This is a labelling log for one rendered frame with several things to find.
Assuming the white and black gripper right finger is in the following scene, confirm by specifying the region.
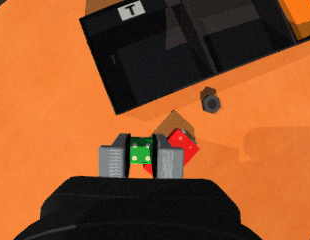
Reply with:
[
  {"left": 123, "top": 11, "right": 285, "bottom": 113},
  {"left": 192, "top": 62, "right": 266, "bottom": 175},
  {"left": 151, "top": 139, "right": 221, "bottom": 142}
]
[{"left": 151, "top": 134, "right": 184, "bottom": 179}]

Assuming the dark grey hex nut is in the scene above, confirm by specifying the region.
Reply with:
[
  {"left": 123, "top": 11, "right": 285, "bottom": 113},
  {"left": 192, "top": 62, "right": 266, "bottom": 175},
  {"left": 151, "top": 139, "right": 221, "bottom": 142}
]
[{"left": 201, "top": 94, "right": 221, "bottom": 114}]

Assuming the black rack of bins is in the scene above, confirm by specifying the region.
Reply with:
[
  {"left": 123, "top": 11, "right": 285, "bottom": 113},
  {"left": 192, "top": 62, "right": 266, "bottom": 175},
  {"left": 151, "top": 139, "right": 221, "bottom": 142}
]
[{"left": 79, "top": 0, "right": 310, "bottom": 115}]

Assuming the red 9v battery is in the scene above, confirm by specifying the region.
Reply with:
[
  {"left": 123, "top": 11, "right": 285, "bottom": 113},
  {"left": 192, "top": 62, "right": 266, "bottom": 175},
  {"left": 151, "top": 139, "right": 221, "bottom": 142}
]
[{"left": 143, "top": 128, "right": 200, "bottom": 176}]

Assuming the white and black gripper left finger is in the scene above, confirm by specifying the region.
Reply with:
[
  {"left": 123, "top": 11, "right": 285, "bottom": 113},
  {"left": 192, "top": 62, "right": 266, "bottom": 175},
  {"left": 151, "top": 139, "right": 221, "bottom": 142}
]
[{"left": 98, "top": 133, "right": 131, "bottom": 178}]

